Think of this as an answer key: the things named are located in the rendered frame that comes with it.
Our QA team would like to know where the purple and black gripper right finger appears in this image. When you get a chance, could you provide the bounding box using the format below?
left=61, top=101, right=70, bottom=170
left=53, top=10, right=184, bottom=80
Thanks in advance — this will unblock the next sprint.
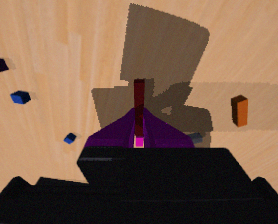
left=143, top=108, right=195, bottom=148

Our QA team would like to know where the purple rod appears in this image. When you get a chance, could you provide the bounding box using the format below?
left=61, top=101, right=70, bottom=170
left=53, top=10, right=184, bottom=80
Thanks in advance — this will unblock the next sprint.
left=0, top=58, right=9, bottom=72

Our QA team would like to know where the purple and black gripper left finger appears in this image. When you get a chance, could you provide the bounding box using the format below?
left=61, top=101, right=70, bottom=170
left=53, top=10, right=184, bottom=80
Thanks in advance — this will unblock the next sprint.
left=83, top=108, right=135, bottom=148

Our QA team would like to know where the red rod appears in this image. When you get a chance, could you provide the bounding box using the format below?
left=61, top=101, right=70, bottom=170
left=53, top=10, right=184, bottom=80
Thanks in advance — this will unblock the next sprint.
left=134, top=79, right=145, bottom=136

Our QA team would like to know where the grey rod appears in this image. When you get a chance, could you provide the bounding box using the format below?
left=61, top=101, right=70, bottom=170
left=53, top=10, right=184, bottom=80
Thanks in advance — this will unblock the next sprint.
left=188, top=132, right=202, bottom=144

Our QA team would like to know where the orange rod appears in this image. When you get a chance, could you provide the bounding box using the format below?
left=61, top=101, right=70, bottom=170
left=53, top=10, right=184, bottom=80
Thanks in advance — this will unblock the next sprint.
left=231, top=95, right=248, bottom=127

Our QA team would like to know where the small blue block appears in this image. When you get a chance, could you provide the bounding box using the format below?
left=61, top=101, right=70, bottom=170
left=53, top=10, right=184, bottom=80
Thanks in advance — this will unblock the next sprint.
left=10, top=90, right=31, bottom=104
left=63, top=133, right=77, bottom=144

